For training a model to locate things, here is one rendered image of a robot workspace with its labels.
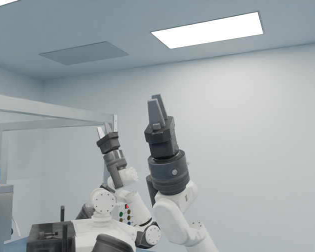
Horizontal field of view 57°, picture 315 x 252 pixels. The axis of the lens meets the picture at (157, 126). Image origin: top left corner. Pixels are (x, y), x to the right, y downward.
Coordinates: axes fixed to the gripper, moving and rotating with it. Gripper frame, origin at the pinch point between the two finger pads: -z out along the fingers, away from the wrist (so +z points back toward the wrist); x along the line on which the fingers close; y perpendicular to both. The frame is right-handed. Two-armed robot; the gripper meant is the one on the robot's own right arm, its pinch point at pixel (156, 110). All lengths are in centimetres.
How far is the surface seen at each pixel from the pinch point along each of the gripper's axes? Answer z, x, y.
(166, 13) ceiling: -39, 249, -20
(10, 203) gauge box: 39, 37, -78
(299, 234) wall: 247, 266, 93
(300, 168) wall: 172, 296, 107
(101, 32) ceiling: -37, 282, -103
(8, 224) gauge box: 47, 33, -79
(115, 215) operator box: 77, 80, -53
